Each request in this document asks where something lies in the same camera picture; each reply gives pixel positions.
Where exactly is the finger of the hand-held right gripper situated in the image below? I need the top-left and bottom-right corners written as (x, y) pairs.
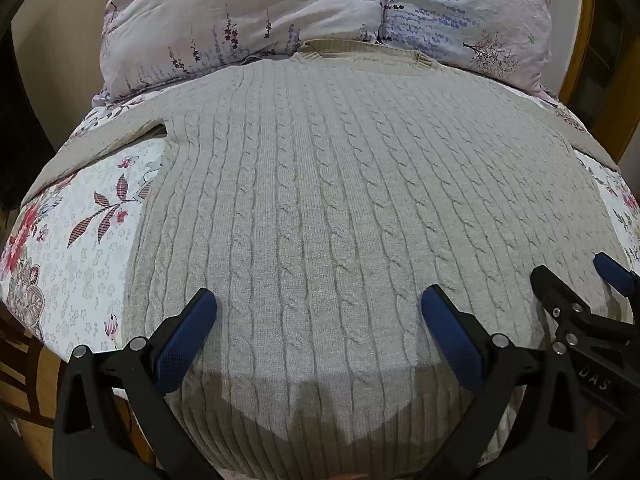
top-left (530, 265), bottom-right (610, 318)
top-left (593, 252), bottom-right (640, 300)

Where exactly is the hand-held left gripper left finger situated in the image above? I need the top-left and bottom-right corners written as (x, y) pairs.
top-left (52, 287), bottom-right (226, 480)

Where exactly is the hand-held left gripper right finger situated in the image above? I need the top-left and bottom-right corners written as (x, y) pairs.
top-left (420, 284), bottom-right (591, 480)

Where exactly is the beige cable knit sweater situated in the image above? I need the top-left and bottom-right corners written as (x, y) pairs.
top-left (22, 37), bottom-right (620, 480)

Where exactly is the floral bed sheet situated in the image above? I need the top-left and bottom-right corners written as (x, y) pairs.
top-left (0, 85), bottom-right (640, 363)

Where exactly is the dark wooden furniture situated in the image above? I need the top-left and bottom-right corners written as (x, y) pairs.
top-left (0, 302), bottom-right (61, 433)

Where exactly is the lilac floral quilt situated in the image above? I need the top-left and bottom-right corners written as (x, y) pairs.
top-left (97, 0), bottom-right (567, 107)

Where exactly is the wooden bed frame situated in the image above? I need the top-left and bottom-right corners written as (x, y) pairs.
top-left (556, 0), bottom-right (640, 171)

